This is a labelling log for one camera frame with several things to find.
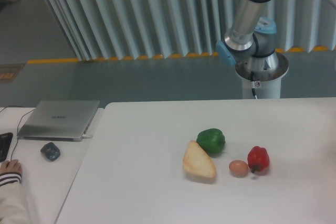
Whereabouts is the person's hand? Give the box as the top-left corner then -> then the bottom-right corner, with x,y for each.
0,159 -> 23,175

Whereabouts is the robot base cable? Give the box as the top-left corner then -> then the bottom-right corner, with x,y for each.
250,70 -> 258,100

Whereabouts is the brown egg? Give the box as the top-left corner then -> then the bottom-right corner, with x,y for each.
229,160 -> 249,176

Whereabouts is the silver closed laptop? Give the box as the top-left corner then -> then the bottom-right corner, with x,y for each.
17,100 -> 100,142

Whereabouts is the toasted bread slice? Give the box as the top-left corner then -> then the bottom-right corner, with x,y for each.
182,141 -> 216,179

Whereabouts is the black keyboard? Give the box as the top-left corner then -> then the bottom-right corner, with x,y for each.
0,132 -> 13,162

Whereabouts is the red bell pepper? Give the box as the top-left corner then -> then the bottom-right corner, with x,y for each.
247,146 -> 270,173

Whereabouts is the green bell pepper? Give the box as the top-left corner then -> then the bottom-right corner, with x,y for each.
196,128 -> 226,154

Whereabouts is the white sleeved forearm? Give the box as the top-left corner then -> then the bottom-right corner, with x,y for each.
1,172 -> 32,223

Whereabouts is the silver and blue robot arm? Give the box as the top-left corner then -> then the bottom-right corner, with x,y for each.
216,0 -> 335,66

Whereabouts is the white folding screen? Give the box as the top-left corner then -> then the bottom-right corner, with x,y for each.
46,0 -> 335,61

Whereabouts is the black cable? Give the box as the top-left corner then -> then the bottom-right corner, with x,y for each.
0,105 -> 36,162

